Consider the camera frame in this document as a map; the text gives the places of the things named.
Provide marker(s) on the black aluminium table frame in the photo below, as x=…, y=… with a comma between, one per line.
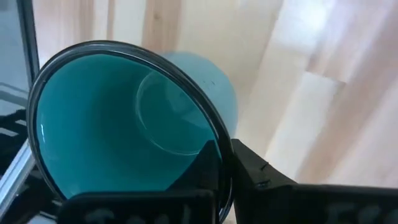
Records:
x=28, y=37

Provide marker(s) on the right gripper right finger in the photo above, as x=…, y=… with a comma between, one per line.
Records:
x=280, y=202

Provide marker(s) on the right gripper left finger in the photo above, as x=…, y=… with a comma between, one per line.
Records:
x=192, y=183

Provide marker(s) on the teal enamel mug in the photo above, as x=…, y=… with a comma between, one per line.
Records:
x=102, y=124

